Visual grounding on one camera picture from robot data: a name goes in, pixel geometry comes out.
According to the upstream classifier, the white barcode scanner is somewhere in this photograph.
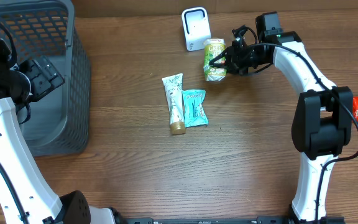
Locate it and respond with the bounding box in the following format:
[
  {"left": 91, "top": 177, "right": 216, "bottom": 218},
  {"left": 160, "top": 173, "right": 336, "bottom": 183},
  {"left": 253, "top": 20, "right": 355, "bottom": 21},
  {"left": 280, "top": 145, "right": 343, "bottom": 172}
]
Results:
[{"left": 181, "top": 7, "right": 211, "bottom": 52}]

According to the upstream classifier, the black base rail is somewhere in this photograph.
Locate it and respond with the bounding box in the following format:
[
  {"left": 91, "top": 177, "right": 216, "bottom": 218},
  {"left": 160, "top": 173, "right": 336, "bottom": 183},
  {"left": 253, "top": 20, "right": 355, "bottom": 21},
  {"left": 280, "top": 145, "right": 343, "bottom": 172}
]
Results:
[{"left": 126, "top": 216, "right": 345, "bottom": 224}]

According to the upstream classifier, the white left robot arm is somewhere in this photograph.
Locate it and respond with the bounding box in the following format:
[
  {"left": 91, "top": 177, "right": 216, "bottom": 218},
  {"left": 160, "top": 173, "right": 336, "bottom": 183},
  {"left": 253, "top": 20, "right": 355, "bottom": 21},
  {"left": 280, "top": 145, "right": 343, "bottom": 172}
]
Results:
[{"left": 0, "top": 24, "right": 125, "bottom": 224}]

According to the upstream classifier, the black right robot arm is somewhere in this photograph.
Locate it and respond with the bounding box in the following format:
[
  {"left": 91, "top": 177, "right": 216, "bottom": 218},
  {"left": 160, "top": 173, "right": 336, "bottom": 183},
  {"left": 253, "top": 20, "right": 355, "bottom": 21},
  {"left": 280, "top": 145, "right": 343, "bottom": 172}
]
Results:
[{"left": 209, "top": 25, "right": 353, "bottom": 223}]

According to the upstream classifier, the green snack packet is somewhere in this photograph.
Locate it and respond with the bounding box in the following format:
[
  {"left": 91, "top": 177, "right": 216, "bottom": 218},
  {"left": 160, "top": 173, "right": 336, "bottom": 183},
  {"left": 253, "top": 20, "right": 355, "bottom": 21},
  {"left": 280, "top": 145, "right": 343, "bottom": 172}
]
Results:
[{"left": 203, "top": 38, "right": 226, "bottom": 82}]

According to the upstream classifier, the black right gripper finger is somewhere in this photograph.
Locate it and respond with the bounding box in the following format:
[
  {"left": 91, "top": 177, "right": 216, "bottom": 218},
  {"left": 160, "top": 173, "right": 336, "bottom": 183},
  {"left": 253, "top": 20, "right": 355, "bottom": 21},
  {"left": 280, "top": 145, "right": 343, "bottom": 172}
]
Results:
[
  {"left": 232, "top": 25, "right": 248, "bottom": 47},
  {"left": 209, "top": 61, "right": 234, "bottom": 70}
]

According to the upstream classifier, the grey plastic shopping basket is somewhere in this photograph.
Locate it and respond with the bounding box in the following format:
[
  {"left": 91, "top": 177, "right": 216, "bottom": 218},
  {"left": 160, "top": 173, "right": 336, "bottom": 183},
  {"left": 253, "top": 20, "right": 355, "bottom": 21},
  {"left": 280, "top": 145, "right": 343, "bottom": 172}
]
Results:
[{"left": 0, "top": 0, "right": 91, "bottom": 156}]

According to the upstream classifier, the teal wipes packet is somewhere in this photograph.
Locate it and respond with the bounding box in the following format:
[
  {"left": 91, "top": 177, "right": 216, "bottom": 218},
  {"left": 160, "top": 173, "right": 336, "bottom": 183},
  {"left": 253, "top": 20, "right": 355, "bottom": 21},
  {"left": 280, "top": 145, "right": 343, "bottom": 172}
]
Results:
[{"left": 182, "top": 90, "right": 209, "bottom": 128}]

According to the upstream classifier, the white cream tube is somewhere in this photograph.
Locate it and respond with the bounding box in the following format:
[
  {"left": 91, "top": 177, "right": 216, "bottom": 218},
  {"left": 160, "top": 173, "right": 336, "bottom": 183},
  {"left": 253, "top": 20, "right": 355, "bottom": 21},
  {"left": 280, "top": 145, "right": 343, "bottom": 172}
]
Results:
[{"left": 162, "top": 73, "right": 186, "bottom": 135}]

